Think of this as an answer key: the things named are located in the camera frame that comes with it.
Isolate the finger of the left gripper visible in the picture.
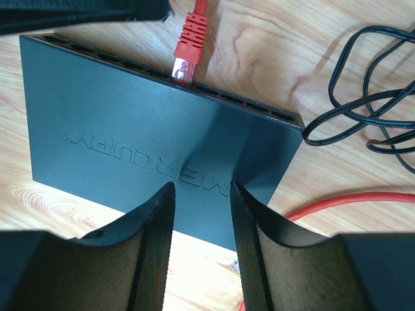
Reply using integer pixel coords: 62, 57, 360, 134
1, 0, 172, 35

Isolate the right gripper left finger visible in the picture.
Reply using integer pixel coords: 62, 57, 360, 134
1, 182, 176, 310

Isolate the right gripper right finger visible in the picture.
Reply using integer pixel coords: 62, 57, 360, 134
230, 182, 414, 310

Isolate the black network switch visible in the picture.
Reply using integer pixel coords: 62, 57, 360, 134
19, 34, 304, 250

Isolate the thin black cable right switch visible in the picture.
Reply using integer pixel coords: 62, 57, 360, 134
303, 25, 415, 174

